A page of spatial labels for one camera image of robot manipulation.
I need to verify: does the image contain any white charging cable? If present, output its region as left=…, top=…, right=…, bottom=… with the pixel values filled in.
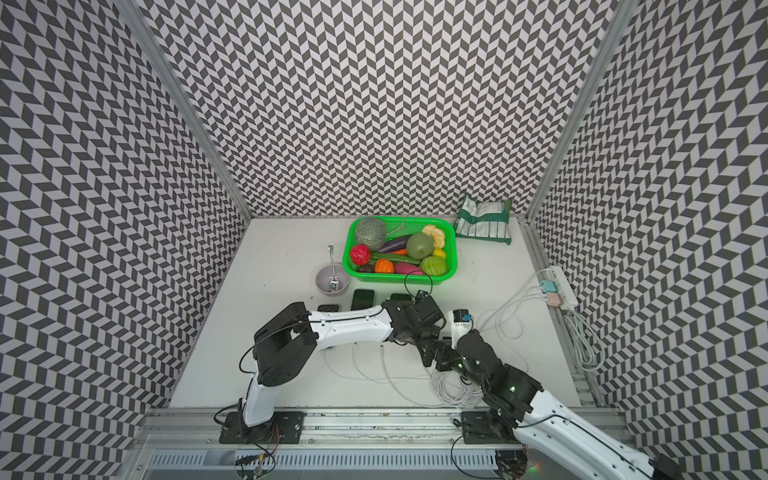
left=322, top=341, right=445, bottom=408

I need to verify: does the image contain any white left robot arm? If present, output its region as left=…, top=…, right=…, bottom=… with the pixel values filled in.
left=240, top=296, right=447, bottom=428

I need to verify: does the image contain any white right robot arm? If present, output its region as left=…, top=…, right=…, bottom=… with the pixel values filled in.
left=414, top=330, right=681, bottom=479

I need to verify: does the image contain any magenta toy sweet potato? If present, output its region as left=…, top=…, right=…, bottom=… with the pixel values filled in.
left=394, top=262, right=424, bottom=276

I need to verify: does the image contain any light green toy gourd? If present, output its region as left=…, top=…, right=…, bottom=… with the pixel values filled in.
left=419, top=255, right=449, bottom=277

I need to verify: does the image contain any orange toy pumpkin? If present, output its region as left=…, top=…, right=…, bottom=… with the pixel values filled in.
left=374, top=259, right=395, bottom=274

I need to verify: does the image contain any green toy cucumber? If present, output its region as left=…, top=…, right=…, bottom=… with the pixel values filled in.
left=370, top=252, right=421, bottom=265

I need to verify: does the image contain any green toy apple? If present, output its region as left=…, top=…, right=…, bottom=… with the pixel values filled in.
left=406, top=232, right=435, bottom=260

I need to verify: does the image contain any purple toy eggplant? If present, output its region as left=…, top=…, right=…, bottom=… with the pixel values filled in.
left=378, top=235, right=411, bottom=253

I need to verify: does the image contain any red toy fruit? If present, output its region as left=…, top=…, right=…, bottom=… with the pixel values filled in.
left=349, top=244, right=371, bottom=266

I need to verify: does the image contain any green plastic basket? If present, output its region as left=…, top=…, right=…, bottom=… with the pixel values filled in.
left=341, top=216, right=458, bottom=285

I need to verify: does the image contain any green netted melon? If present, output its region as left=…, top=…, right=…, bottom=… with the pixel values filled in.
left=354, top=216, right=387, bottom=251

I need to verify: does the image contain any white power strip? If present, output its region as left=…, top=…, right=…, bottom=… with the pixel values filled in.
left=548, top=266, right=579, bottom=311

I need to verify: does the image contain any green white snack bag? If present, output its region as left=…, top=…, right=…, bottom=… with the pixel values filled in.
left=454, top=194, right=512, bottom=245

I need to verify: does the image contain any coiled white cable bundle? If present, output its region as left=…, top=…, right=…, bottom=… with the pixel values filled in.
left=430, top=370, right=485, bottom=410

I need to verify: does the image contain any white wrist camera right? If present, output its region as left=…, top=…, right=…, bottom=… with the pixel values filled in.
left=451, top=309, right=474, bottom=349

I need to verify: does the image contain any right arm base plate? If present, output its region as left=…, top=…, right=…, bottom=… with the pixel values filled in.
left=459, top=410, right=519, bottom=445

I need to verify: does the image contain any white power strip cord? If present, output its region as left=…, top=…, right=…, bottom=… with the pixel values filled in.
left=563, top=307, right=607, bottom=373

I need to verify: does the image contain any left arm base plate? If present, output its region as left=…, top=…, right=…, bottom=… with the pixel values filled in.
left=214, top=411, right=305, bottom=446

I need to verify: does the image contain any aluminium corner post right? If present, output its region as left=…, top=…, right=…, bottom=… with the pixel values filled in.
left=525, top=0, right=638, bottom=221

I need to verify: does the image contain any aluminium corner post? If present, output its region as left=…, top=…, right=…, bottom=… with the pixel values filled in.
left=114, top=0, right=253, bottom=221
left=525, top=0, right=638, bottom=221

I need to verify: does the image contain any aluminium corner post left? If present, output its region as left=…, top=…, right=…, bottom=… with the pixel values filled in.
left=114, top=0, right=253, bottom=221

